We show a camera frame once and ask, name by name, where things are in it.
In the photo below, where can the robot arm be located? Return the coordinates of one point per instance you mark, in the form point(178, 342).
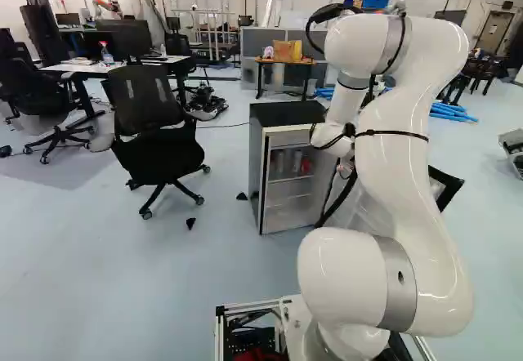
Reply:
point(408, 91)

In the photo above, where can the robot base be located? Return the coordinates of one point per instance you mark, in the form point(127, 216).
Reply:
point(253, 336)

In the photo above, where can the black mini fridge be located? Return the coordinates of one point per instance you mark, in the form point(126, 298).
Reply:
point(257, 148)

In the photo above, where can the silver drink can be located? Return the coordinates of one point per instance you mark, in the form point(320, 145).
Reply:
point(279, 161)

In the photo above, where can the silver drink bottle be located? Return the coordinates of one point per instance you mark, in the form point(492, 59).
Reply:
point(297, 160)

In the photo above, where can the red drink can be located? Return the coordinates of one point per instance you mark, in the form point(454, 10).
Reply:
point(306, 164)

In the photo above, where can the black floor wedge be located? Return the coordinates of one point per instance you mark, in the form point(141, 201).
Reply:
point(191, 223)
point(242, 197)

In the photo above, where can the wooden table with black legs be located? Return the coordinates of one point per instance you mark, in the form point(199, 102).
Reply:
point(286, 61)

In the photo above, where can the black mesh office chair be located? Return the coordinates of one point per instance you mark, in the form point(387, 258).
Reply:
point(155, 148)

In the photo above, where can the white desk with black legs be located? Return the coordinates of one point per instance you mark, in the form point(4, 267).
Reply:
point(135, 63)

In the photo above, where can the black computer monitor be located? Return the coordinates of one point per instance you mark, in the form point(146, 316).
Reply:
point(124, 38)

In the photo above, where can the clear spray bottle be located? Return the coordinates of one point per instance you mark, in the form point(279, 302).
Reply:
point(106, 54)

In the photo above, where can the grey storage box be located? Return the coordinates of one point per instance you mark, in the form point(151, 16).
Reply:
point(514, 154)

